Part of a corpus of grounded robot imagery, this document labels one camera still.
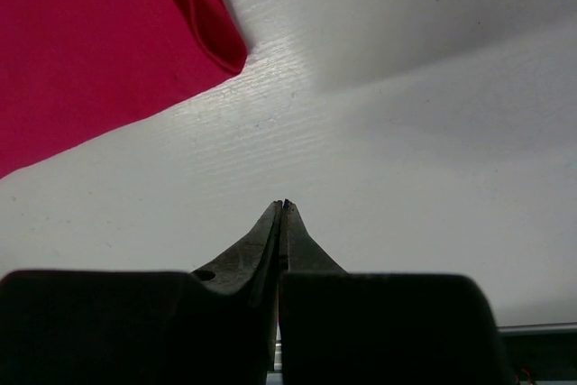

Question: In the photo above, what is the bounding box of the red t shirt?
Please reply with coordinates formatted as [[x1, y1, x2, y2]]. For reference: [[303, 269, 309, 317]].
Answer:
[[1, 0, 248, 175]]

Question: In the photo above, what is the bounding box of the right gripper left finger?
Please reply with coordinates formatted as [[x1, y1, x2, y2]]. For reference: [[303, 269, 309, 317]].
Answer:
[[1, 202, 282, 384]]

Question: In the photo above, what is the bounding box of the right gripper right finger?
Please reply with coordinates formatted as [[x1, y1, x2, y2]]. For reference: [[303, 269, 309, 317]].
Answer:
[[279, 202, 515, 384]]

